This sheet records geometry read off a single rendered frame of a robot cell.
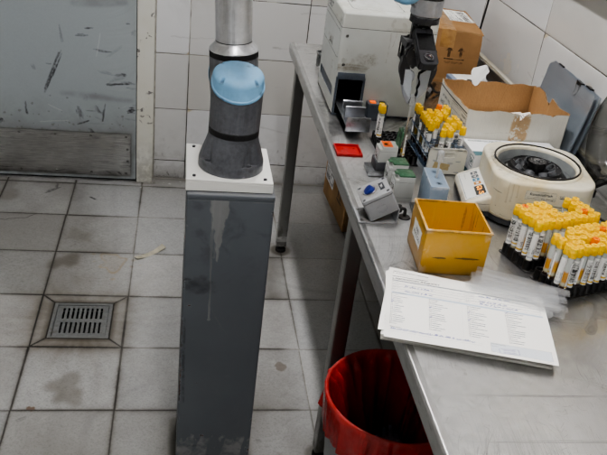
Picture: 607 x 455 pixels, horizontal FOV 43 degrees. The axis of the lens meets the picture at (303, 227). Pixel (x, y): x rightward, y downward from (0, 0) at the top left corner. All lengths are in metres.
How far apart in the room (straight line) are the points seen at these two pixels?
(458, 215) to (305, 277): 1.52
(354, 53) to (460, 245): 0.86
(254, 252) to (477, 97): 0.85
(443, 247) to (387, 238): 0.16
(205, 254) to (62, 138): 1.95
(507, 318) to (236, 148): 0.70
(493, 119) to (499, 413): 1.00
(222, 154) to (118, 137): 1.93
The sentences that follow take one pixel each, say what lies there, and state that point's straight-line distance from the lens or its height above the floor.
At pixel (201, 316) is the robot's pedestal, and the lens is 1.92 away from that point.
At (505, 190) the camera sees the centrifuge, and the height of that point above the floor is 0.96.
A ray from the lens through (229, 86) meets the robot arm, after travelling 1.69.
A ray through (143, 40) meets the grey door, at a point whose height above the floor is 0.68.
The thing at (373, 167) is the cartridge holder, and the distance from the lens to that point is 1.93.
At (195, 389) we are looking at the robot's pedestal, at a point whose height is 0.30.
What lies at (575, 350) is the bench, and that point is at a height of 0.87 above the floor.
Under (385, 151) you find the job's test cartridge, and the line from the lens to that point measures 1.90.
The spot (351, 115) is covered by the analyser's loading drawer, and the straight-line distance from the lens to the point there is 2.16.
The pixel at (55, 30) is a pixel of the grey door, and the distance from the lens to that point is 3.52.
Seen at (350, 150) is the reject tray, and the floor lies 0.88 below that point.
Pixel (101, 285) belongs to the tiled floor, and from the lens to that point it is 2.99.
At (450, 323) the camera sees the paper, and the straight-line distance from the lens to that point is 1.40.
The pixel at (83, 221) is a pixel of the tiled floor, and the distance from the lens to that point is 3.41.
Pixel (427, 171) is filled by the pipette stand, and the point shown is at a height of 0.97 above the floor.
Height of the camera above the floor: 1.67
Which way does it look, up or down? 29 degrees down
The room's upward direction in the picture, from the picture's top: 7 degrees clockwise
